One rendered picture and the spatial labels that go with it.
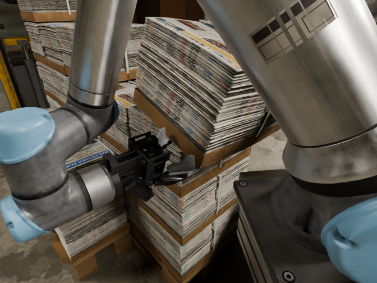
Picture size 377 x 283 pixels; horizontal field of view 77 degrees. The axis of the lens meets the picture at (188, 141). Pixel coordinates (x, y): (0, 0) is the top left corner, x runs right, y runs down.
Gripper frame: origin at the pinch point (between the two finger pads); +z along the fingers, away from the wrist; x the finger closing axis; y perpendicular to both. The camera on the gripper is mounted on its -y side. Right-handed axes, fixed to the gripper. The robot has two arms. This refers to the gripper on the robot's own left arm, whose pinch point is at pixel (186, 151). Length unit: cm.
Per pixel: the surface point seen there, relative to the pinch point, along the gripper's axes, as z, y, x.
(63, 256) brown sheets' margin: -29, -78, 30
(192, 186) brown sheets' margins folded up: 8.8, -21.1, 1.7
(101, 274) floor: -17, -92, 19
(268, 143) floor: 157, -96, 37
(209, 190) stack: 17.3, -27.4, 0.0
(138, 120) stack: 4.0, -10.6, 27.2
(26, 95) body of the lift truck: -7, -84, 175
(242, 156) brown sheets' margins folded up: 35.6, -21.5, 2.3
